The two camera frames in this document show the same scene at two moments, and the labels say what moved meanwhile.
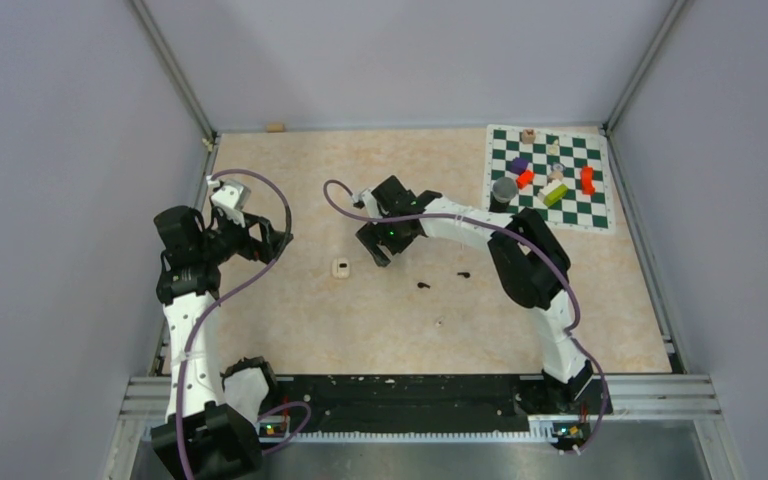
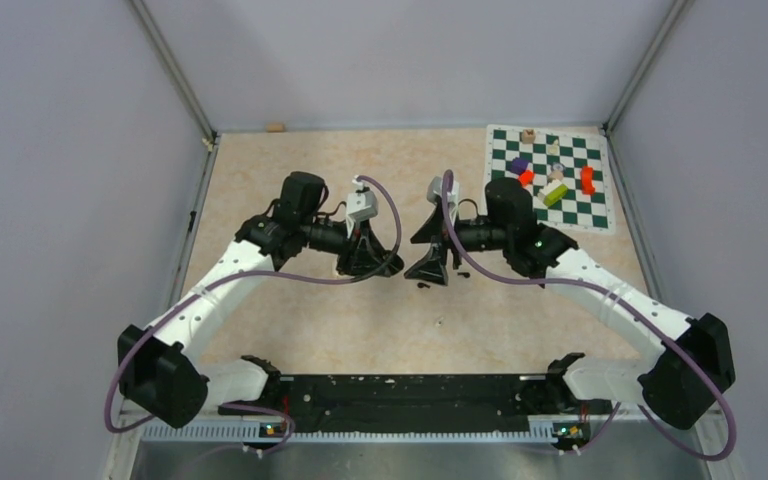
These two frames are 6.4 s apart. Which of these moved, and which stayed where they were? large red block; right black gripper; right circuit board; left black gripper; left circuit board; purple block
Moved: left black gripper; right black gripper
Stayed: purple block; left circuit board; right circuit board; large red block
